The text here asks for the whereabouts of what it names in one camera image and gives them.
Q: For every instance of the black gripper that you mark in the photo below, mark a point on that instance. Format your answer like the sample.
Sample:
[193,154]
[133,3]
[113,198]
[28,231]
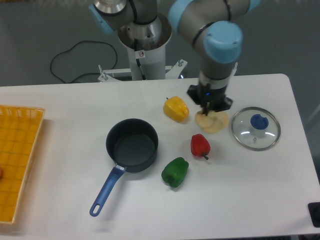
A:
[210,95]

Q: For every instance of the round flower-shaped bread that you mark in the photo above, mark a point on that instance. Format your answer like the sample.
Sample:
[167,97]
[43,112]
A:
[213,122]

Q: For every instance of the dark pot with blue handle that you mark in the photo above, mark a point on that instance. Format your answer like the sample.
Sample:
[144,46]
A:
[133,146]

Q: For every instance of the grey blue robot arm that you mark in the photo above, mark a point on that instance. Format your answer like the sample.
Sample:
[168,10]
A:
[206,25]

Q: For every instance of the yellow bell pepper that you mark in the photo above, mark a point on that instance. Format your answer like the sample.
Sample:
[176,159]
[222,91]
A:
[176,109]

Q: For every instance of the red bell pepper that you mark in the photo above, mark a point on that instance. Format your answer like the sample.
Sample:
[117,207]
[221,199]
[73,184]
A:
[200,146]

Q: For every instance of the glass lid with blue knob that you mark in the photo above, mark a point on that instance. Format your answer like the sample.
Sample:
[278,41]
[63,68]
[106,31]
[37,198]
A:
[255,128]

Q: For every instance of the green bell pepper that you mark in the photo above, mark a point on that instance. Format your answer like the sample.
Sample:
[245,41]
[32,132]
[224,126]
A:
[175,172]

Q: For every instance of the black device at table edge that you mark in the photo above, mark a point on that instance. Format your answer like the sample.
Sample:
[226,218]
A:
[314,211]

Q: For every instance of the yellow woven basket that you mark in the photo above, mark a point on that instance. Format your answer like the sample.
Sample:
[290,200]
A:
[19,130]

